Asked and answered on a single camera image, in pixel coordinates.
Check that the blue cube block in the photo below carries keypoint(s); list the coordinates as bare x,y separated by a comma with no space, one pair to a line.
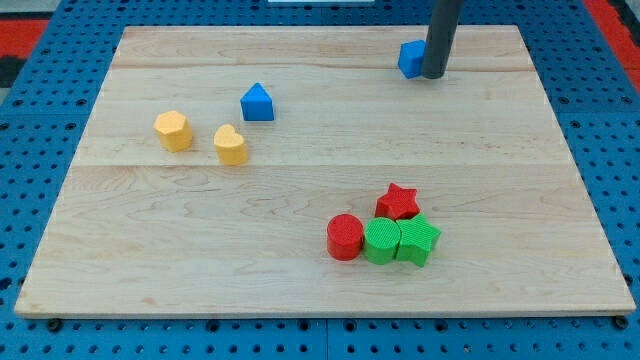
411,57

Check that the light wooden board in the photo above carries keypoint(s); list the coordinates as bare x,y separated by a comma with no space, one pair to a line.
140,232

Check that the green cylinder block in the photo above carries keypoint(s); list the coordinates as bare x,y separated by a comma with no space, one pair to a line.
381,240

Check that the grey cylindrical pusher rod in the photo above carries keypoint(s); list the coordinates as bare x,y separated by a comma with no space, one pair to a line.
440,36

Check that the yellow heart block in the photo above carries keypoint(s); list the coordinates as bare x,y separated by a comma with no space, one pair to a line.
230,146

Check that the blue triangle block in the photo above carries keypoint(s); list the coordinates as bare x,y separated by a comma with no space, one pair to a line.
257,105

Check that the red cylinder block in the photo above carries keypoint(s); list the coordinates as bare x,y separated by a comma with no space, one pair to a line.
344,237

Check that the red star block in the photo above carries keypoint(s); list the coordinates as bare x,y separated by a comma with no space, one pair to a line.
397,203

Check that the yellow hexagon block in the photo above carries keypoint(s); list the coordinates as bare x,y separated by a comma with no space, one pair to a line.
173,131

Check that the green star block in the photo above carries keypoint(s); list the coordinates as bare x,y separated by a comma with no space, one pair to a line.
418,239

